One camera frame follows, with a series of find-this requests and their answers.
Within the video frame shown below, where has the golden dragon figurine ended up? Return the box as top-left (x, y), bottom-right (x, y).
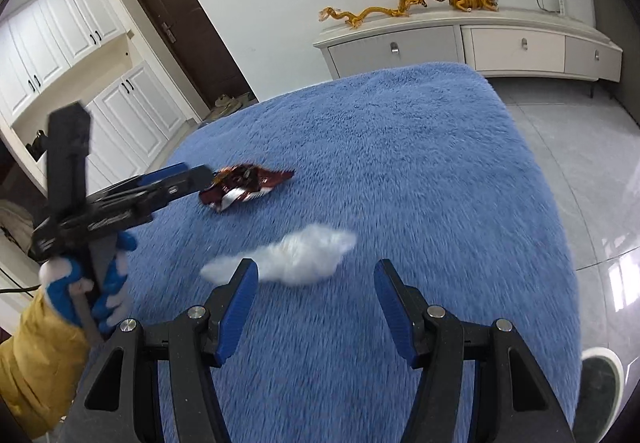
top-left (318, 0), bottom-right (427, 29)

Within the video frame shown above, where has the dark brown snack wrapper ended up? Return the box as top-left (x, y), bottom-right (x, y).
top-left (198, 164), bottom-right (295, 214)

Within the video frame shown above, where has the golden tiger figurine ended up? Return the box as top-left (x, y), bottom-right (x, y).
top-left (434, 0), bottom-right (499, 12)

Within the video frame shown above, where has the blue fluffy blanket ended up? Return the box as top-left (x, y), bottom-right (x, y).
top-left (129, 64), bottom-right (582, 442)

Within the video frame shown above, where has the left hand blue white glove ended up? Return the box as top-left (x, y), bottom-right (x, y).
top-left (39, 232), bottom-right (138, 336)

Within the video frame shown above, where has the white round trash bin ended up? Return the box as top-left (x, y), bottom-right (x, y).
top-left (573, 347), bottom-right (625, 443)

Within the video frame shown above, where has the white grey TV cabinet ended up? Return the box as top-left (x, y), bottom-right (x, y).
top-left (314, 9), bottom-right (623, 84)

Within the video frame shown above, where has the white tall cupboard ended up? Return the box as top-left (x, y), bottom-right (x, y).
top-left (1, 0), bottom-right (198, 192)

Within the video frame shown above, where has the yellow left sleeve forearm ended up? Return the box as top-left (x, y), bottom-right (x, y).
top-left (1, 291), bottom-right (90, 442)

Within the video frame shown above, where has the dark brown entrance door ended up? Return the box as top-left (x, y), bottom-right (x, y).
top-left (138, 0), bottom-right (253, 108)

